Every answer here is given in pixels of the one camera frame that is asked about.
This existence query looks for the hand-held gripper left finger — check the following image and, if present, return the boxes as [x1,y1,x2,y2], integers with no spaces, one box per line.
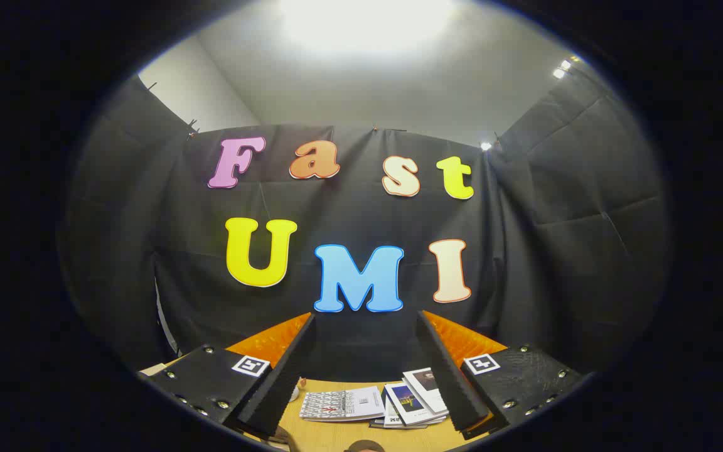
[137,312,316,438]

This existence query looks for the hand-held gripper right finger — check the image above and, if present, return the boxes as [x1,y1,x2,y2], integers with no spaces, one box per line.
[416,309,588,440]

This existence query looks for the white book blue night picture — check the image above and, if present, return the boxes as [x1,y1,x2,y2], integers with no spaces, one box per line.
[384,380,449,428]

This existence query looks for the grey patterned cover book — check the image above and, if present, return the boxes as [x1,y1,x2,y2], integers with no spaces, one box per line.
[299,385,386,422]

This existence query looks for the dark cover book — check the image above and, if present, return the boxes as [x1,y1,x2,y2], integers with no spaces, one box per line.
[369,417,428,430]

